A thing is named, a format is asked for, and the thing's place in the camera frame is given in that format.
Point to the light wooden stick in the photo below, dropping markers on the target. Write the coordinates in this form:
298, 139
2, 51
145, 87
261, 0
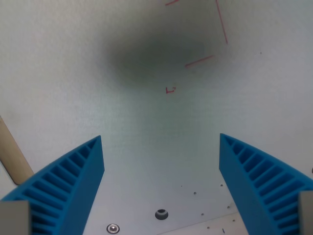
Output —
12, 154

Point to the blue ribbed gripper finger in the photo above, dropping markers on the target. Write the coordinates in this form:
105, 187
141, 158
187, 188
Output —
249, 181
73, 186

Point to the silver socket head screw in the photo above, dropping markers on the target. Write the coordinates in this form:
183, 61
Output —
113, 228

